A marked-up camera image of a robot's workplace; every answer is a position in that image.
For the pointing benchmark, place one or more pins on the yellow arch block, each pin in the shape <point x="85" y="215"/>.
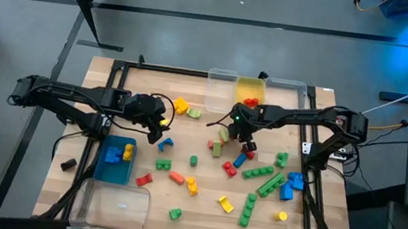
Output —
<point x="225" y="205"/>

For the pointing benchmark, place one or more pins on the red stud block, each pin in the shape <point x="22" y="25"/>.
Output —
<point x="229" y="169"/>
<point x="254" y="102"/>
<point x="247" y="103"/>

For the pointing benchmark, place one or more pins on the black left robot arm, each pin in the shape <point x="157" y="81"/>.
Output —
<point x="75" y="92"/>

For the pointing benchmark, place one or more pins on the blue rounded bar block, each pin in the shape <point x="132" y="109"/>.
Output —
<point x="239" y="161"/>

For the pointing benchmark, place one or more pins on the orange rounded bar block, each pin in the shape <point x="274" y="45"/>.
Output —
<point x="176" y="177"/>

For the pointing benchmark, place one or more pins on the light green rounded bar block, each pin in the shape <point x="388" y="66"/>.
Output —
<point x="224" y="135"/>

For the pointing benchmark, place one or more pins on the long blue stud block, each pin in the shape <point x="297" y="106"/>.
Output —
<point x="286" y="192"/>

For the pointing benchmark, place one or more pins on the long green stud block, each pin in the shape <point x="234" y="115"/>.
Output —
<point x="257" y="172"/>
<point x="247" y="210"/>
<point x="271" y="185"/>

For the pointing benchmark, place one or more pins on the yellow translucent plastic bin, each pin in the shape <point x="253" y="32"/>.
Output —
<point x="247" y="88"/>

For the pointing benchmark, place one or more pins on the yellow stud block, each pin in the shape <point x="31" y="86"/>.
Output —
<point x="192" y="186"/>
<point x="181" y="105"/>

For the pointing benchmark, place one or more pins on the green two-stud block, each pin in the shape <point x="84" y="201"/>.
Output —
<point x="282" y="160"/>
<point x="163" y="164"/>
<point x="175" y="214"/>

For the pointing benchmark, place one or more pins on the blue arch block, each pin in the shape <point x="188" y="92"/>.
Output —
<point x="164" y="141"/>

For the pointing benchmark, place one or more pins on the silver bracket plate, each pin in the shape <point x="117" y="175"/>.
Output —
<point x="307" y="148"/>

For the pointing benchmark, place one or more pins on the red rounded bar block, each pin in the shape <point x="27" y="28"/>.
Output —
<point x="251" y="155"/>

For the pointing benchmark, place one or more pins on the black frame clamp knob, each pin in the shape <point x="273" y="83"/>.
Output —
<point x="141" y="60"/>
<point x="263" y="75"/>

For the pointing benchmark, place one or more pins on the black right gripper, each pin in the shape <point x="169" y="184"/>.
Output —
<point x="249" y="119"/>

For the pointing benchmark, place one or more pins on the small clear plastic bin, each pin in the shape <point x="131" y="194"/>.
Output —
<point x="285" y="95"/>
<point x="221" y="93"/>

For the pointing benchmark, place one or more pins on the large clear plastic bin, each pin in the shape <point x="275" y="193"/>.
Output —
<point x="112" y="212"/>

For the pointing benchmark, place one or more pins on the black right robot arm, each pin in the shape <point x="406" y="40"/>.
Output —
<point x="304" y="116"/>

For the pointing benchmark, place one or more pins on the orange-red block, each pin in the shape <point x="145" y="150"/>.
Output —
<point x="210" y="144"/>

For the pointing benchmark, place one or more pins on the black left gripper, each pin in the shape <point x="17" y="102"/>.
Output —
<point x="144" y="109"/>

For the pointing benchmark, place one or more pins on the blue plastic bin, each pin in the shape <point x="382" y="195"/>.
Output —
<point x="114" y="173"/>

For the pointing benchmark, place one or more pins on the red arch block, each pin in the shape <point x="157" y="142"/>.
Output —
<point x="144" y="179"/>

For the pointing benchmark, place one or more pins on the yellow cylinder block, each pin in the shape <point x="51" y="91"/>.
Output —
<point x="281" y="216"/>

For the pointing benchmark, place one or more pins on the black cylinder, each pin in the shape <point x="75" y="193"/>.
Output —
<point x="68" y="165"/>

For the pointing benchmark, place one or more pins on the green cylinder block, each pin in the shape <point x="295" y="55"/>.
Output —
<point x="193" y="161"/>

